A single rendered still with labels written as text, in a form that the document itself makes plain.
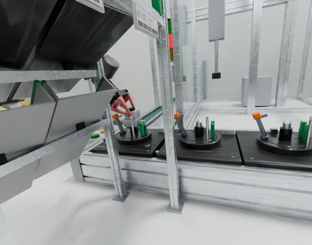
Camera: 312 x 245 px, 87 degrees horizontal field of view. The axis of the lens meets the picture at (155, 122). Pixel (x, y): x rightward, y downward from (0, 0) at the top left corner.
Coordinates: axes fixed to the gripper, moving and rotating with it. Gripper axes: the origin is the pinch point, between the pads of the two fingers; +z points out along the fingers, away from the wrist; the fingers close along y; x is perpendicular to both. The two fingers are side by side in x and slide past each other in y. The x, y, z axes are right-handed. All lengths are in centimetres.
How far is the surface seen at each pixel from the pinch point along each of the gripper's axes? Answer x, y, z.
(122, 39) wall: 65, 306, -179
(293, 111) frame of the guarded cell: -47, 81, 69
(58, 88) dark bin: -4.4, -24.5, -13.0
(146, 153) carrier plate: -0.6, -12.0, 14.4
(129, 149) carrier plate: 4.9, -10.2, 9.5
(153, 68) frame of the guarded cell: 3, 82, -26
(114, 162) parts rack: 2.8, -21.2, 9.3
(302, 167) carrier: -30, -13, 41
